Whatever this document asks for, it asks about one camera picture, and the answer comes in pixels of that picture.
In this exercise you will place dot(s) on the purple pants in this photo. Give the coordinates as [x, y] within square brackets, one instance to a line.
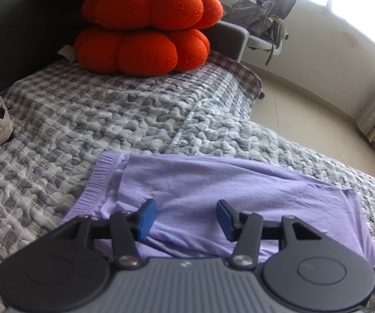
[207, 182]

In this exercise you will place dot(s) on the grey camouflage backpack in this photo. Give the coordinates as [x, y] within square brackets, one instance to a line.
[256, 13]

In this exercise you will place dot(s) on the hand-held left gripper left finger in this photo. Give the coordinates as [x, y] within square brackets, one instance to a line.
[148, 218]

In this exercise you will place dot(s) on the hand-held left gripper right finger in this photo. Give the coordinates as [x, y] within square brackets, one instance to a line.
[223, 220]

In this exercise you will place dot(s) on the grey checked blanket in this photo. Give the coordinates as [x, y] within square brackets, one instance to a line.
[125, 111]

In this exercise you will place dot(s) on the white office chair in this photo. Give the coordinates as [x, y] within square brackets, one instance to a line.
[288, 3]

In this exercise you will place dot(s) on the orange pumpkin cushion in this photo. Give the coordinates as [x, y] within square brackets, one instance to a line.
[151, 5]
[141, 52]

